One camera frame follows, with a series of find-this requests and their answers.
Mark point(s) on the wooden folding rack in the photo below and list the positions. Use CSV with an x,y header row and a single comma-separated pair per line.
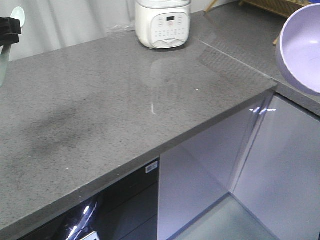
x,y
270,6

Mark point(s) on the grey corner cabinet door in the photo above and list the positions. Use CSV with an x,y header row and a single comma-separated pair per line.
x,y
280,180

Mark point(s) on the light green plastic spoon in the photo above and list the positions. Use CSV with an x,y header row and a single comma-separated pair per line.
x,y
17,13

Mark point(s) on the black drawer sterilizer cabinet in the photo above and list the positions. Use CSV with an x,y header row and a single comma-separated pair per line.
x,y
126,210

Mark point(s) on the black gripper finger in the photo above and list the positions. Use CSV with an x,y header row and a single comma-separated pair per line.
x,y
9,39
9,25

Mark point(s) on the purple plastic bowl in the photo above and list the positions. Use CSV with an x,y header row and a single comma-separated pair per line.
x,y
298,50

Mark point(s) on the white curtain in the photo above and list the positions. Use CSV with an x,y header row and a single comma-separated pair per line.
x,y
55,24

